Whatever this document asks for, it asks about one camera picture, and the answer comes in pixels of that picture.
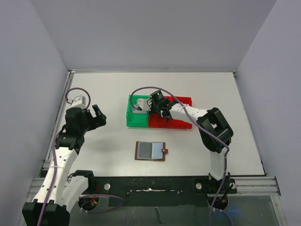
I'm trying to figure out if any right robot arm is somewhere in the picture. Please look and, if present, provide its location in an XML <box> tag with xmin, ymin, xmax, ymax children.
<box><xmin>150</xmin><ymin>90</ymin><xmax>234</xmax><ymax>181</ymax></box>

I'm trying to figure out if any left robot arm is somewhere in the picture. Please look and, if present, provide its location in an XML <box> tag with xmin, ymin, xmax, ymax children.
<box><xmin>22</xmin><ymin>105</ymin><xmax>106</xmax><ymax>226</ymax></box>

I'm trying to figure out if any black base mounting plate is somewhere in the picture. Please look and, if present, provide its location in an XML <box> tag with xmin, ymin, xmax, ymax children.
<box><xmin>79</xmin><ymin>176</ymin><xmax>237</xmax><ymax>213</ymax></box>

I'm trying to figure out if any brown leather card holder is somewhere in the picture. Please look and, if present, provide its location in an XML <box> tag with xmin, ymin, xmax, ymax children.
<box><xmin>135</xmin><ymin>141</ymin><xmax>168</xmax><ymax>161</ymax></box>

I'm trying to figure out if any green plastic bin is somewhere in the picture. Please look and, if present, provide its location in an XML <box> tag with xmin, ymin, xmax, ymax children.
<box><xmin>126</xmin><ymin>96</ymin><xmax>149</xmax><ymax>128</ymax></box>

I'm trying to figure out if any red right bin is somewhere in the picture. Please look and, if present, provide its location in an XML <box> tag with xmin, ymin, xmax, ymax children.
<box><xmin>167</xmin><ymin>96</ymin><xmax>192</xmax><ymax>129</ymax></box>

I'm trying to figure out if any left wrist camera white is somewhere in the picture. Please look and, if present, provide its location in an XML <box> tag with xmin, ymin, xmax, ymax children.
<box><xmin>71</xmin><ymin>95</ymin><xmax>86</xmax><ymax>109</ymax></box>

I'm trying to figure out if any red bin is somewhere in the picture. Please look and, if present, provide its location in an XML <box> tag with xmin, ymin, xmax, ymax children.
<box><xmin>148</xmin><ymin>95</ymin><xmax>173</xmax><ymax>129</ymax></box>
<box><xmin>167</xmin><ymin>96</ymin><xmax>192</xmax><ymax>129</ymax></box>

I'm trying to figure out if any red middle bin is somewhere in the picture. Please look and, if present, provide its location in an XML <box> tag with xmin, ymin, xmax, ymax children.
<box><xmin>148</xmin><ymin>95</ymin><xmax>173</xmax><ymax>129</ymax></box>

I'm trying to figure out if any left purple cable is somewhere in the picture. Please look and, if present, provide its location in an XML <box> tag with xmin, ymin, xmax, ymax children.
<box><xmin>36</xmin><ymin>87</ymin><xmax>125</xmax><ymax>226</ymax></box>

